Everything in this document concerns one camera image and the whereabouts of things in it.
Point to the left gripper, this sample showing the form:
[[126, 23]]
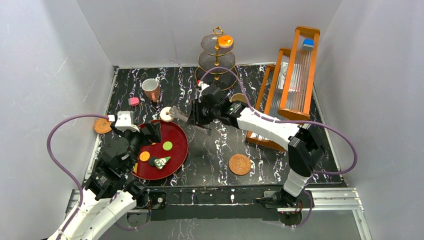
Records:
[[151, 133]]

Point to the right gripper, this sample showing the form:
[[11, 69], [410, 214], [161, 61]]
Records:
[[194, 118]]

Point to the white donut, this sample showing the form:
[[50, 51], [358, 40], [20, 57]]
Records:
[[165, 114]]

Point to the green macaron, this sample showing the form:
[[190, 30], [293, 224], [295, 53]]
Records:
[[167, 146]]

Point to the green triangular cake slice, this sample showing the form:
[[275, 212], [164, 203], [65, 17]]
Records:
[[161, 162]]

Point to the orange donut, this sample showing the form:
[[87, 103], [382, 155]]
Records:
[[225, 41]]

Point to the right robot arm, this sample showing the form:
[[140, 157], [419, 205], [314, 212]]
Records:
[[302, 142]]

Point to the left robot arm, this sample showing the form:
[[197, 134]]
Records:
[[107, 194]]

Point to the yellow biscuit lower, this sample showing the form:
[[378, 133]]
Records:
[[144, 156]]

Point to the pink grey eraser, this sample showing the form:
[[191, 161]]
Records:
[[133, 101]]

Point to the red round tray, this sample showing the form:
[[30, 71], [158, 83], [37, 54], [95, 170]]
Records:
[[174, 146]]

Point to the black sandwich cookie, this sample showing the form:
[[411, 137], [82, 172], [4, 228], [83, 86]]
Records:
[[151, 161]]

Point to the pink mug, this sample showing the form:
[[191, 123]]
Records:
[[151, 88]]

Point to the yellow layered cake slice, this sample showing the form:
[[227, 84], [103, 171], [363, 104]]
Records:
[[135, 169]]

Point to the beige mug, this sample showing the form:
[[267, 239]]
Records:
[[238, 97]]

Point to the woven coaster left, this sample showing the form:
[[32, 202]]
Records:
[[102, 126]]

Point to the woven coaster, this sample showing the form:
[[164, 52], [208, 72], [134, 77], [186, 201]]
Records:
[[239, 164], [102, 126]]

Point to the woven coaster front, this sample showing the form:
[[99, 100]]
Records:
[[239, 164]]

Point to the three-tier glass cake stand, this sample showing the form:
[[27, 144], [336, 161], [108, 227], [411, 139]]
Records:
[[216, 66]]

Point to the orange wooden rack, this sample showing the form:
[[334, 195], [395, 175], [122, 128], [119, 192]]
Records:
[[287, 86]]

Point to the blue eraser block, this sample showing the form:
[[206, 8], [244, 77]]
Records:
[[307, 45]]

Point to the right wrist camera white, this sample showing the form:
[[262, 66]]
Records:
[[200, 87]]

